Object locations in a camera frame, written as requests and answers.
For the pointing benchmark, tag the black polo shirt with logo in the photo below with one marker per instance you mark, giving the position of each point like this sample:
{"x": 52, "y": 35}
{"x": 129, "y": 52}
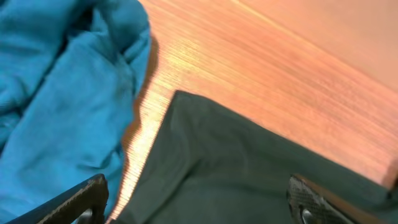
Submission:
{"x": 208, "y": 164}

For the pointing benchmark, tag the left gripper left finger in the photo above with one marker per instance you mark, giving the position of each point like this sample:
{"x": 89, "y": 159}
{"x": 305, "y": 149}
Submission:
{"x": 83, "y": 203}

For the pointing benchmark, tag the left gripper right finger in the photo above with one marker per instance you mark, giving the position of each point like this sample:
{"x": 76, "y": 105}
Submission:
{"x": 310, "y": 203}

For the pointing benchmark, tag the blue crumpled shirt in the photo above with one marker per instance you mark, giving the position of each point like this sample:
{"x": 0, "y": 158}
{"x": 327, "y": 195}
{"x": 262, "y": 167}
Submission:
{"x": 70, "y": 71}

